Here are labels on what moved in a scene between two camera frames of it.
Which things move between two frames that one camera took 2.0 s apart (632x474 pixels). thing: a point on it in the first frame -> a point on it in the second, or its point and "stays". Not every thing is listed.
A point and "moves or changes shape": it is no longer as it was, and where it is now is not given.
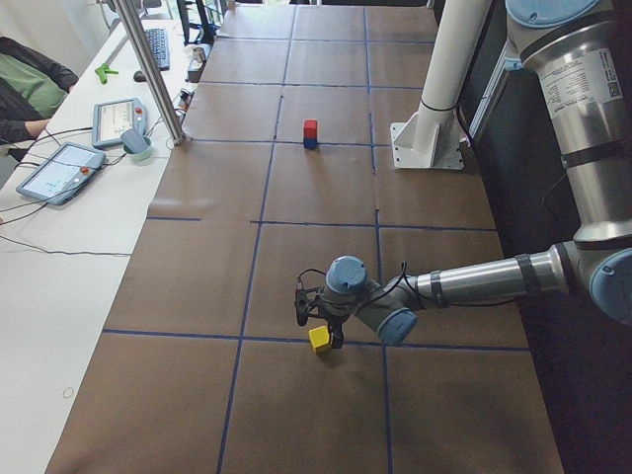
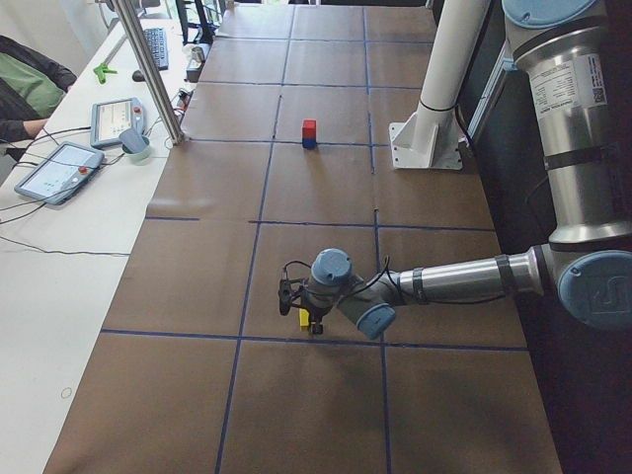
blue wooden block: (310, 143) stays
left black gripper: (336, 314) -> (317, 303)
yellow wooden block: (319, 337) moves or changes shape
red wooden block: (310, 128) stays
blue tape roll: (140, 156) stays
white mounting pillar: (431, 137) stays
